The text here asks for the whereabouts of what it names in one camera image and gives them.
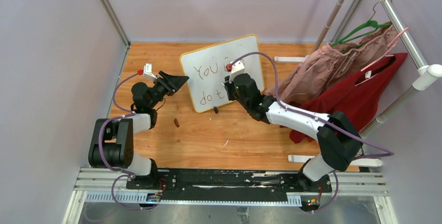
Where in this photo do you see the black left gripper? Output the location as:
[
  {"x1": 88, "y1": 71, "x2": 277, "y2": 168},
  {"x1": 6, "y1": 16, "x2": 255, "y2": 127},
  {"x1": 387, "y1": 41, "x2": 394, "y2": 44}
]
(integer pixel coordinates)
[{"x1": 148, "y1": 72, "x2": 189, "y2": 109}]

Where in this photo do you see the yellow framed whiteboard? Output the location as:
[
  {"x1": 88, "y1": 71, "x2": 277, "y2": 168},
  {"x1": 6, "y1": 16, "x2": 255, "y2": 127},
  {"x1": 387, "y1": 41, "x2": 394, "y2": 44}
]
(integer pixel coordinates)
[{"x1": 179, "y1": 34, "x2": 259, "y2": 113}]

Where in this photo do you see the brown marker cap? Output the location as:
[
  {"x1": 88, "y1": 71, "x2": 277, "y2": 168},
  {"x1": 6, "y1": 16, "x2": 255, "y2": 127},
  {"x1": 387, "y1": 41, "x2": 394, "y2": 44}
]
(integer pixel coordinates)
[{"x1": 174, "y1": 119, "x2": 180, "y2": 128}]

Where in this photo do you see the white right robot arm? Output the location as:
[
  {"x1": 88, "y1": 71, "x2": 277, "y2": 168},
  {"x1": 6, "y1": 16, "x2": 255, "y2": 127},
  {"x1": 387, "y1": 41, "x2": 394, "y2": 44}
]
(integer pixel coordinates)
[{"x1": 223, "y1": 73, "x2": 362, "y2": 192}]

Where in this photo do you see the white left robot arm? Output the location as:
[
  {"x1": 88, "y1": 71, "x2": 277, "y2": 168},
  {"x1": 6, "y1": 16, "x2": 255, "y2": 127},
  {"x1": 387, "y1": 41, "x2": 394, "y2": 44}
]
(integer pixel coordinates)
[{"x1": 88, "y1": 71, "x2": 189, "y2": 189}]

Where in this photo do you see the pink garment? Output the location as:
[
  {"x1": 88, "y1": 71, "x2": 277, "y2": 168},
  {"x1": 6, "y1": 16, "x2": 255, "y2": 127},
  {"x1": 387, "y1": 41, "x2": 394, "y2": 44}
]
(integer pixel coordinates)
[{"x1": 264, "y1": 26, "x2": 398, "y2": 105}]

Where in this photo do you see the red garment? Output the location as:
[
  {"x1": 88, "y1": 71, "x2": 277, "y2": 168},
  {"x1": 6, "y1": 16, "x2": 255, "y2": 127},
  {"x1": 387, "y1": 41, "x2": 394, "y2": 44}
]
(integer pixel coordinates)
[{"x1": 300, "y1": 53, "x2": 408, "y2": 131}]

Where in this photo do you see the pink clothes hanger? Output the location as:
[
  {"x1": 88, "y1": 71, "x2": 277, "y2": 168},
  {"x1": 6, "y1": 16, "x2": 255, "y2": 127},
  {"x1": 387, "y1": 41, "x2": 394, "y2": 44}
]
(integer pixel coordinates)
[{"x1": 355, "y1": 27, "x2": 409, "y2": 86}]

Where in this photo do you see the green clothes hanger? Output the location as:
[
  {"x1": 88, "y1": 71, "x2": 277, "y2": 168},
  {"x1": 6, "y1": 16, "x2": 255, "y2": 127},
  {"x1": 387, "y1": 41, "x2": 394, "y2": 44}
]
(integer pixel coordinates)
[{"x1": 331, "y1": 0, "x2": 394, "y2": 47}]

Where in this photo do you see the metal clothes rack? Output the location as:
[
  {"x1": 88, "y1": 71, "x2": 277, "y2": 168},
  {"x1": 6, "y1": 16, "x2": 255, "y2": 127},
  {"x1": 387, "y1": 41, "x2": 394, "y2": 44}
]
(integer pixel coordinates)
[{"x1": 274, "y1": 0, "x2": 442, "y2": 169}]

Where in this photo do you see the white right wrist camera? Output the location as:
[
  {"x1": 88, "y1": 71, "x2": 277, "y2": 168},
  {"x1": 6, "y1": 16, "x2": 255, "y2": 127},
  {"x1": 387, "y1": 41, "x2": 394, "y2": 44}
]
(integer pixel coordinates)
[{"x1": 229, "y1": 60, "x2": 245, "y2": 82}]

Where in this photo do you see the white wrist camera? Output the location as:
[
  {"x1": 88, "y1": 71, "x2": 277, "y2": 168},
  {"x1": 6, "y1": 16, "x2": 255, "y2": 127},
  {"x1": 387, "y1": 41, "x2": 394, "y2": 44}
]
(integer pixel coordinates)
[
  {"x1": 229, "y1": 60, "x2": 245, "y2": 82},
  {"x1": 143, "y1": 63, "x2": 157, "y2": 82}
]

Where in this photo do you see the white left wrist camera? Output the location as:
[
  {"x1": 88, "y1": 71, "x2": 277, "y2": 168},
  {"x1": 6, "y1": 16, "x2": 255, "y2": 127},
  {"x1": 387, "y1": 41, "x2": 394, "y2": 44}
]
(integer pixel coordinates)
[{"x1": 143, "y1": 63, "x2": 157, "y2": 82}]

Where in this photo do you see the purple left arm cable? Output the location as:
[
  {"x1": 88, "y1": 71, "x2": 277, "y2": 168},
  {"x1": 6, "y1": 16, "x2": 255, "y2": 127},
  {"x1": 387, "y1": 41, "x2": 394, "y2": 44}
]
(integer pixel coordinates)
[{"x1": 98, "y1": 69, "x2": 163, "y2": 211}]

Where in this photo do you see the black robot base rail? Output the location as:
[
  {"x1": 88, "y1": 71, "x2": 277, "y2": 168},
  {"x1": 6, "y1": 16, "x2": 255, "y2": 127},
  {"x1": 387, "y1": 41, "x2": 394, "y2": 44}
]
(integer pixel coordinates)
[{"x1": 70, "y1": 167, "x2": 389, "y2": 213}]

